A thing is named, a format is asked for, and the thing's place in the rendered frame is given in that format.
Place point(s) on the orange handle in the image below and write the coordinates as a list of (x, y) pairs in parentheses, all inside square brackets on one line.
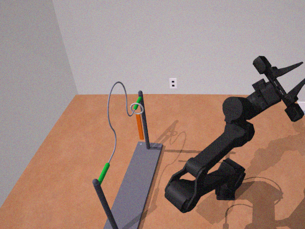
[(138, 118)]

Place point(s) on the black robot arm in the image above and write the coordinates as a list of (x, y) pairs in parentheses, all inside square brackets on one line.
[(185, 194)]

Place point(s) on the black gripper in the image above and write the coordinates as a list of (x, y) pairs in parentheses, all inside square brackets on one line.
[(293, 110)]

